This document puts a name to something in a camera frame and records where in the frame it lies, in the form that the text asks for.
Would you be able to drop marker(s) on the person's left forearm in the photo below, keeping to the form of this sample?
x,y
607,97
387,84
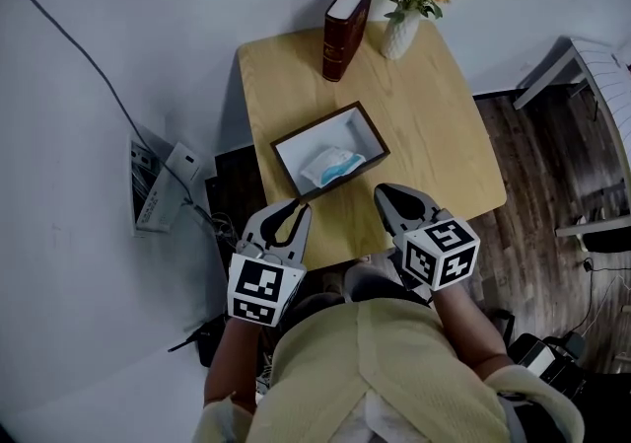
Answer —
x,y
231,362

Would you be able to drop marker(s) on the white textured vase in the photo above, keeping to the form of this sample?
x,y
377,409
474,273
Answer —
x,y
399,36

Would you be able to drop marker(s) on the dark wooden tray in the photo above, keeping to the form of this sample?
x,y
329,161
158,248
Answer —
x,y
365,127

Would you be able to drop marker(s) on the red hardcover book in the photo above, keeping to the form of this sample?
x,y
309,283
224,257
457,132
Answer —
x,y
345,36

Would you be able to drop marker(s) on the black chair seat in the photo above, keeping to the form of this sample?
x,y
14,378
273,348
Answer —
x,y
613,243

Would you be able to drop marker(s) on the white blue plastic packet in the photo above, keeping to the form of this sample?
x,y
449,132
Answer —
x,y
330,167

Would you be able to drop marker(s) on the black flat panel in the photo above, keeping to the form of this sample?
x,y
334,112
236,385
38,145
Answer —
x,y
236,189

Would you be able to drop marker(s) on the grey shelf board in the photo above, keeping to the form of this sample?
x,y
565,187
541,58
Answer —
x,y
591,229

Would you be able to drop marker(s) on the black power adapter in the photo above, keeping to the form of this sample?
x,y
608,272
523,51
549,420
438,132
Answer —
x,y
575,343

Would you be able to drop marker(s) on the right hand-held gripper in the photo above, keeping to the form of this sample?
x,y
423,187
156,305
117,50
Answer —
x,y
443,253

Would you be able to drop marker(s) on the person's right forearm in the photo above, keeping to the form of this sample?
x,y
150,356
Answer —
x,y
468,332

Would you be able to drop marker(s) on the white side table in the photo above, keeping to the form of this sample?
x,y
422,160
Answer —
x,y
606,71

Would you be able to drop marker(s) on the black and white device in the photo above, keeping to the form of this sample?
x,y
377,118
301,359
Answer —
x,y
537,362

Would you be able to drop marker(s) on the person's pale yellow cardigan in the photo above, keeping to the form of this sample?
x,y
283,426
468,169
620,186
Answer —
x,y
374,372

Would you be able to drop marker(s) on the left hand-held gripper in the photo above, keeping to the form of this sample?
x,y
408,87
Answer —
x,y
261,283

